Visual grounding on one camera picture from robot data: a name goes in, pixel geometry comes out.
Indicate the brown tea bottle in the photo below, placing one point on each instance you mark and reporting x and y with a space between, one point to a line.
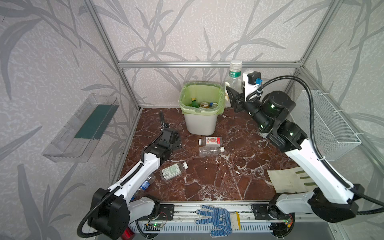
205 105

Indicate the green bin liner bag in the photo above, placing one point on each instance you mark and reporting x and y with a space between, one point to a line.
203 92

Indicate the white wire mesh basket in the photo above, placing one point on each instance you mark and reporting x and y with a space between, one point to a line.
333 134

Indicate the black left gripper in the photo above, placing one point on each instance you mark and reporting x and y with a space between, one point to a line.
167 133

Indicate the blue dotted work glove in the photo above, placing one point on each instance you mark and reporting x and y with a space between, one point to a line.
225 222

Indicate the clear wall shelf tray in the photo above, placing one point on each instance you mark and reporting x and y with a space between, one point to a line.
80 136

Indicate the white plastic trash bin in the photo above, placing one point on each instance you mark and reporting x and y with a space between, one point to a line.
200 124

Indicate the white label bottle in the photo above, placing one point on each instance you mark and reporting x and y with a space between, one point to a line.
173 171

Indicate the clear bottle green cap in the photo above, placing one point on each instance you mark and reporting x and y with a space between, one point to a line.
234 79

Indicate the green bottle yellow cap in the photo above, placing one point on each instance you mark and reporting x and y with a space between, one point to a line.
194 103

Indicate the beige striped oven mitt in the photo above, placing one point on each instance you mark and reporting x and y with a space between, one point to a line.
294 180

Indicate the blue label pepsi bottle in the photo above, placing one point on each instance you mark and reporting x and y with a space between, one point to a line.
213 105

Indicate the green circuit board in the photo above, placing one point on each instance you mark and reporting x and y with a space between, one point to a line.
155 226

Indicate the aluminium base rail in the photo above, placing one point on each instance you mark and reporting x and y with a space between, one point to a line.
255 217

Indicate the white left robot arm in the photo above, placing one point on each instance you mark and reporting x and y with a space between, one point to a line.
112 209

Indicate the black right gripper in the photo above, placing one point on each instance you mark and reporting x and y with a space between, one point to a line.
238 103

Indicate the clear unlabelled bottle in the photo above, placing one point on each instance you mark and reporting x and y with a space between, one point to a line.
207 151

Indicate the guava juice bottle red label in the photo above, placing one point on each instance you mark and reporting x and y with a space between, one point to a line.
210 141

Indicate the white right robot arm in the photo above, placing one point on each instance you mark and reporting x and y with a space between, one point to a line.
334 199

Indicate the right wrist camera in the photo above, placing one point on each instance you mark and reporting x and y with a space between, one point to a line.
252 80

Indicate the red spray bottle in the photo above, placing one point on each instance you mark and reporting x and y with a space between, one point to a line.
128 234

